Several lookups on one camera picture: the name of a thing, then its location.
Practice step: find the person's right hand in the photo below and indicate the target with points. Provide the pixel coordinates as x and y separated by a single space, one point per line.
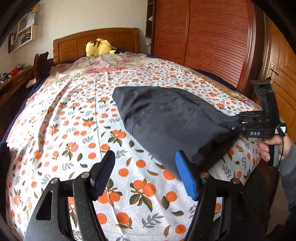
284 144

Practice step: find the metal door handle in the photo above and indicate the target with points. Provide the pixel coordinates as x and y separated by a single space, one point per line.
271 71

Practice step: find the wall bookshelf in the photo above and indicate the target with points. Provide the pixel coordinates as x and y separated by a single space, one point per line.
26 31

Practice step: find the orange print bedsheet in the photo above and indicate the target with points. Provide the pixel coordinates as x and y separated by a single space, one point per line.
68 126

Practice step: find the wooden door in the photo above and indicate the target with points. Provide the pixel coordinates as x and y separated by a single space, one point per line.
278 51

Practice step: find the yellow plush toy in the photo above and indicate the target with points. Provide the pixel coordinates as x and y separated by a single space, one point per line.
100 47

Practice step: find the wooden desk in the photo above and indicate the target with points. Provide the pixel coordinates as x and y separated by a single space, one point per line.
15 83

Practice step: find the black jacket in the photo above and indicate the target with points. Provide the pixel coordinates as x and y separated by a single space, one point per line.
167 120

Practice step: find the wooden louvered wardrobe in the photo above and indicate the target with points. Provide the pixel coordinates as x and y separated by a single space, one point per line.
225 38

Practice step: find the grey sleeve forearm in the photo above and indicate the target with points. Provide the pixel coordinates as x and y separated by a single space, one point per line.
288 178

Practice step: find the dark wooden chair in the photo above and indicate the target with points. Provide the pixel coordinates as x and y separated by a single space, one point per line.
41 66

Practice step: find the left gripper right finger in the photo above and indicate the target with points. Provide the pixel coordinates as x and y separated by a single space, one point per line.
224 211

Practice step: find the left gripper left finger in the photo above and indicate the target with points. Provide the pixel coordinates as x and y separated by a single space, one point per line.
51 219

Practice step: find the red item on desk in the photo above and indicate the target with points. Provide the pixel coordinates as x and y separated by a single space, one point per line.
14 72

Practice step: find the floral quilt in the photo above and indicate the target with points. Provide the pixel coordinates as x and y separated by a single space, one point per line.
103 62

